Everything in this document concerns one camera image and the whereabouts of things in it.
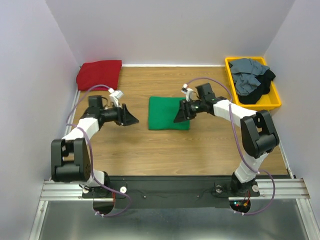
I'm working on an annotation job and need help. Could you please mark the black t shirt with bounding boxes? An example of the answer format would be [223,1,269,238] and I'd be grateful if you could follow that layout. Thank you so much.
[238,69,276,105]

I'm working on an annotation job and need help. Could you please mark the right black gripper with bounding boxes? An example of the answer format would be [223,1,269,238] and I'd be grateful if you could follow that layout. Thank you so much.
[172,98,205,123]

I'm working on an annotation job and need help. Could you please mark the folded red t shirt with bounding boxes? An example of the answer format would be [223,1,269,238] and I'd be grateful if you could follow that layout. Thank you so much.
[76,60,122,91]

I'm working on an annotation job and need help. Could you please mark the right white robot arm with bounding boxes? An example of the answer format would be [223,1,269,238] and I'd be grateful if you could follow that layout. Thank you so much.
[173,83,280,195]

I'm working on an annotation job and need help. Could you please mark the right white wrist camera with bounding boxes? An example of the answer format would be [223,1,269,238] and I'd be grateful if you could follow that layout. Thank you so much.
[181,83,195,102]

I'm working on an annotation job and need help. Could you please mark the green t shirt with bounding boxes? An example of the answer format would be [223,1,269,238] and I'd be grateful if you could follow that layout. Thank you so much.
[148,96,190,131]

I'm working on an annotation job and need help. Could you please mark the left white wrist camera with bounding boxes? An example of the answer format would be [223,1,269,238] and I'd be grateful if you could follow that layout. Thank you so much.
[108,88,124,108]

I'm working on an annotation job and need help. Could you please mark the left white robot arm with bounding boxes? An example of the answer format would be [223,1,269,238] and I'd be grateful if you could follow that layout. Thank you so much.
[50,95,139,197]

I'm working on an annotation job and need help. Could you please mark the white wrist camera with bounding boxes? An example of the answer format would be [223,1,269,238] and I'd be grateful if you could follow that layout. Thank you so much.
[108,88,124,108]
[181,83,195,102]

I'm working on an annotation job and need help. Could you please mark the yellow plastic bin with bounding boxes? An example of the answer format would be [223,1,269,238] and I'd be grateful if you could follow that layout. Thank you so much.
[224,56,282,111]

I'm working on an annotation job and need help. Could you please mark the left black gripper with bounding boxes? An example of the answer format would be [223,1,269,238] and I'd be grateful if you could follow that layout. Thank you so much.
[100,102,139,127]

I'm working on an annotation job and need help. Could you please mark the grey blue t shirt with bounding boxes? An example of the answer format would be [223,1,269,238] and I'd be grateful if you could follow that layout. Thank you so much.
[228,58,270,96]

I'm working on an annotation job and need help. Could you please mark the aluminium frame rail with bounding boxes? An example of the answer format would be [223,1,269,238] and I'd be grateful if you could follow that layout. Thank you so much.
[40,178,310,201]

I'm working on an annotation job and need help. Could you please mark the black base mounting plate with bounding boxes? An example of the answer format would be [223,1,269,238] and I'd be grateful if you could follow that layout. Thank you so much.
[81,175,260,213]

